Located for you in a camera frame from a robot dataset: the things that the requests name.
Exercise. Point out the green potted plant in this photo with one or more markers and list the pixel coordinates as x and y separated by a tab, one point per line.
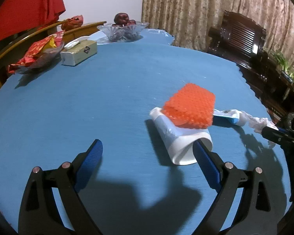
284	62

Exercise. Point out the red crumpled plastic bag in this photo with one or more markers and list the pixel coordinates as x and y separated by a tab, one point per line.
73	23

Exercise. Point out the red cloth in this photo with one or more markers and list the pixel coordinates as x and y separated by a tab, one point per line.
27	5

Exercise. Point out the tissue box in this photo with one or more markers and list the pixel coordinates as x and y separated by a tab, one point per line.
80	52

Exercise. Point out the dark wooden chair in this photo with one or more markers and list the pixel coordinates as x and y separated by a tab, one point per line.
240	36

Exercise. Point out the wooden chair back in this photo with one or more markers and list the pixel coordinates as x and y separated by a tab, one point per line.
12	47

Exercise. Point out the pile of dark red fruit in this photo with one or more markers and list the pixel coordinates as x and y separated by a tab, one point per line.
121	18

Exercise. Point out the dark wooden side table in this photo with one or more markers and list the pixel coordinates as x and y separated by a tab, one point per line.
267	88

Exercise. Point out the glass bowl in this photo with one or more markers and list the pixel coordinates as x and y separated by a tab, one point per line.
127	30

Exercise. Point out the glass dish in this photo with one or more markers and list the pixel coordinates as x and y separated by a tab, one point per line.
44	58

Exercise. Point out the white and blue box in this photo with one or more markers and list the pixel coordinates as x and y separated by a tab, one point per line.
229	117

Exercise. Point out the white paper cup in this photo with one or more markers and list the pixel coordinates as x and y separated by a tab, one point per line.
176	137

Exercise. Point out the beige patterned curtain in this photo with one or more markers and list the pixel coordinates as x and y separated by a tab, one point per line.
198	9

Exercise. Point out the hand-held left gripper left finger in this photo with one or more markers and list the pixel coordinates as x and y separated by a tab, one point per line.
92	156

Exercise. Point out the white tissue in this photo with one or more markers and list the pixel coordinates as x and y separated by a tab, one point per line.
258	123

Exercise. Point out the red patterned snack packet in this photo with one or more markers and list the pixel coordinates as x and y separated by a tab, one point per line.
35	49

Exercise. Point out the orange bubble wrap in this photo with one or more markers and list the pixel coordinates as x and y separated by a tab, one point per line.
191	105

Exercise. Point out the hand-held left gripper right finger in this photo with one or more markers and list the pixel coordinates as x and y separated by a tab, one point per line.
205	162

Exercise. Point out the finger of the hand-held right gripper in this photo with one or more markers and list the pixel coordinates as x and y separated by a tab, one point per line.
292	132
276	135

